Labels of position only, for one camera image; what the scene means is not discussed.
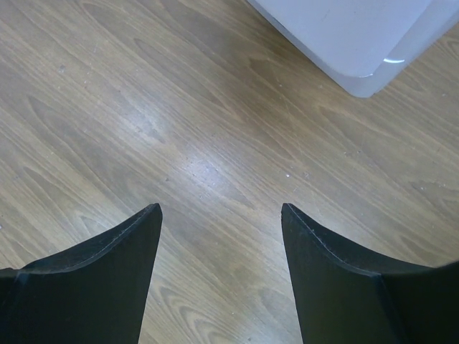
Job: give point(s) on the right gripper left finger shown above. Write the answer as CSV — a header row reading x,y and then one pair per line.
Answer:
x,y
93,292

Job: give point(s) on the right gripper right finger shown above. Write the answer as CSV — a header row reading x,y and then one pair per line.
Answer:
x,y
346,293

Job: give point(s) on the drawer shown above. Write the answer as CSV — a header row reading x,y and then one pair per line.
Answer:
x,y
361,45

